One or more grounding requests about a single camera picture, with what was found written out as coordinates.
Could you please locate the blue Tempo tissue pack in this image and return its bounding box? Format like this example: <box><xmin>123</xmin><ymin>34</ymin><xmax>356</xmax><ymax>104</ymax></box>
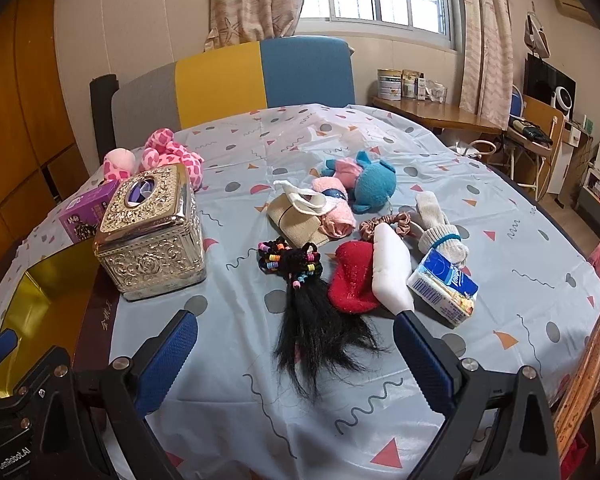
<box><xmin>406</xmin><ymin>249</ymin><xmax>479</xmax><ymax>327</ymax></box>

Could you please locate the white soft oblong pad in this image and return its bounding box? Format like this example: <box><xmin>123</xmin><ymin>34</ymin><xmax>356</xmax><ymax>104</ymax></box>
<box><xmin>372</xmin><ymin>224</ymin><xmax>414</xmax><ymax>315</ymax></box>

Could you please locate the red fuzzy pad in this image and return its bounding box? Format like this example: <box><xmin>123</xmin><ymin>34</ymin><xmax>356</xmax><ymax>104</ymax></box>
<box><xmin>328</xmin><ymin>240</ymin><xmax>380</xmax><ymax>314</ymax></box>

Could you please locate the black hair extension with beads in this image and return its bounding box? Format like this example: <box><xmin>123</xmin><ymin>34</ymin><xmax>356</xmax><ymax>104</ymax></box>
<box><xmin>258</xmin><ymin>236</ymin><xmax>382</xmax><ymax>401</ymax></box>

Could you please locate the pink towel blue band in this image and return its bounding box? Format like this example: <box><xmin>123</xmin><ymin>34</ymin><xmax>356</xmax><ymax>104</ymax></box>
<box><xmin>312</xmin><ymin>177</ymin><xmax>356</xmax><ymax>240</ymax></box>

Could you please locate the blue and pink plush toy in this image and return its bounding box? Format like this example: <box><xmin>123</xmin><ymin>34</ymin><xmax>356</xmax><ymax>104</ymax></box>
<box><xmin>321</xmin><ymin>151</ymin><xmax>396</xmax><ymax>214</ymax></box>

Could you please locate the beige elastic bandage roll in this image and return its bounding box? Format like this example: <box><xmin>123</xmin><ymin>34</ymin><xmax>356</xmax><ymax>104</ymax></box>
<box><xmin>268</xmin><ymin>194</ymin><xmax>329</xmax><ymax>248</ymax></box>

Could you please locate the white knitted cloth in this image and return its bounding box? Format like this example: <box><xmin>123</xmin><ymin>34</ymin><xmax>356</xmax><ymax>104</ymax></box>
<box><xmin>273</xmin><ymin>180</ymin><xmax>338</xmax><ymax>217</ymax></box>

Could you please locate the gold metal tray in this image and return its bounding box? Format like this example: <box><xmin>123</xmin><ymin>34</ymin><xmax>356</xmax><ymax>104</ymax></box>
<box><xmin>0</xmin><ymin>240</ymin><xmax>99</xmax><ymax>398</ymax></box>

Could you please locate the ornate silver tissue box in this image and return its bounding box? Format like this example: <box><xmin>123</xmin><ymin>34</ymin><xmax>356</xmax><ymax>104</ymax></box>
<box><xmin>93</xmin><ymin>162</ymin><xmax>207</xmax><ymax>301</ymax></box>

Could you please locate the patterned white tablecloth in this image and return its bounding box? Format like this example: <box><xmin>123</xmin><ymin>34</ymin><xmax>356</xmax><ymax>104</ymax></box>
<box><xmin>0</xmin><ymin>104</ymin><xmax>600</xmax><ymax>479</ymax></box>

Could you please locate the white sock with blue band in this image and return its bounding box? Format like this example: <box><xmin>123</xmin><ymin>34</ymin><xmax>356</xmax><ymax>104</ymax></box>
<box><xmin>415</xmin><ymin>191</ymin><xmax>469</xmax><ymax>268</ymax></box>

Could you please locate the purple snack box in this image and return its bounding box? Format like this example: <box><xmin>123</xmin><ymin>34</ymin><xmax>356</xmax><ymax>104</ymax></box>
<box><xmin>59</xmin><ymin>181</ymin><xmax>118</xmax><ymax>243</ymax></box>

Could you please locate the pink satin scrunchie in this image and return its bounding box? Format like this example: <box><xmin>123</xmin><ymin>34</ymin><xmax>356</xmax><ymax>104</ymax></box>
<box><xmin>358</xmin><ymin>212</ymin><xmax>412</xmax><ymax>242</ymax></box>

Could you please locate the wicker chair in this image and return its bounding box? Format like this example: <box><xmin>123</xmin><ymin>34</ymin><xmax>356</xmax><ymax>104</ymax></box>
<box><xmin>554</xmin><ymin>316</ymin><xmax>600</xmax><ymax>463</ymax></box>

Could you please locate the pink spotted plush toy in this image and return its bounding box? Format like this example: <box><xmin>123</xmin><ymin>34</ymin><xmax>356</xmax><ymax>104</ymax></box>
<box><xmin>102</xmin><ymin>128</ymin><xmax>204</xmax><ymax>192</ymax></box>

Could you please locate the wooden side desk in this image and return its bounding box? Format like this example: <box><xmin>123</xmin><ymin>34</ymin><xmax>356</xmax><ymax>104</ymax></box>
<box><xmin>372</xmin><ymin>96</ymin><xmax>502</xmax><ymax>136</ymax></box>

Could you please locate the black rolled mat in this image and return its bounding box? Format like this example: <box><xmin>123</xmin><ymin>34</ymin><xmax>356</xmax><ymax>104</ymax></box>
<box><xmin>90</xmin><ymin>74</ymin><xmax>119</xmax><ymax>162</ymax></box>

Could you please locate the right patterned curtain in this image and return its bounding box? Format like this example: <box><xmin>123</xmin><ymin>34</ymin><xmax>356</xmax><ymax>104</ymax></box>
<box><xmin>460</xmin><ymin>0</ymin><xmax>514</xmax><ymax>129</ymax></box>

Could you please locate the patterned curtain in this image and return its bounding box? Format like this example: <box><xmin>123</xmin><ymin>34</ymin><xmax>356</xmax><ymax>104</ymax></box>
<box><xmin>460</xmin><ymin>0</ymin><xmax>514</xmax><ymax>129</ymax></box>
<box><xmin>204</xmin><ymin>0</ymin><xmax>303</xmax><ymax>51</ymax></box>

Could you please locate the milk powder tin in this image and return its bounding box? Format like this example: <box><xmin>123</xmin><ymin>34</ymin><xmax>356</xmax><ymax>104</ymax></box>
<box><xmin>377</xmin><ymin>70</ymin><xmax>402</xmax><ymax>101</ymax></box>

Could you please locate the small tin on desk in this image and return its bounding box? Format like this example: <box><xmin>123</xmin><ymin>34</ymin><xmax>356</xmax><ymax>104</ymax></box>
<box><xmin>401</xmin><ymin>70</ymin><xmax>420</xmax><ymax>99</ymax></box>

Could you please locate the round white mirror lamp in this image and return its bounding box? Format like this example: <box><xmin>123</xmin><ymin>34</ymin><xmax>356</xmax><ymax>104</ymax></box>
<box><xmin>552</xmin><ymin>86</ymin><xmax>573</xmax><ymax>119</ymax></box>

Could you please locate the black monitor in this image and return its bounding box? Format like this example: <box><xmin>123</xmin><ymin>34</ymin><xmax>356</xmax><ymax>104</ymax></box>
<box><xmin>524</xmin><ymin>53</ymin><xmax>577</xmax><ymax>118</ymax></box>

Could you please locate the grey yellow blue chair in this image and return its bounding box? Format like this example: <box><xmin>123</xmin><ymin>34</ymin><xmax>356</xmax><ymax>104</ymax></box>
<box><xmin>111</xmin><ymin>36</ymin><xmax>355</xmax><ymax>148</ymax></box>

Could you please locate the left patterned curtain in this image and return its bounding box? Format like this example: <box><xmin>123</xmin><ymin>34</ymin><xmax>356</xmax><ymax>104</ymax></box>
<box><xmin>204</xmin><ymin>0</ymin><xmax>303</xmax><ymax>51</ymax></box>

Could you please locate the wooden cabinet wall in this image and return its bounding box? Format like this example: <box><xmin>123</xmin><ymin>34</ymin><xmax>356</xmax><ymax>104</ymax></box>
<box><xmin>0</xmin><ymin>0</ymin><xmax>86</xmax><ymax>277</ymax></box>

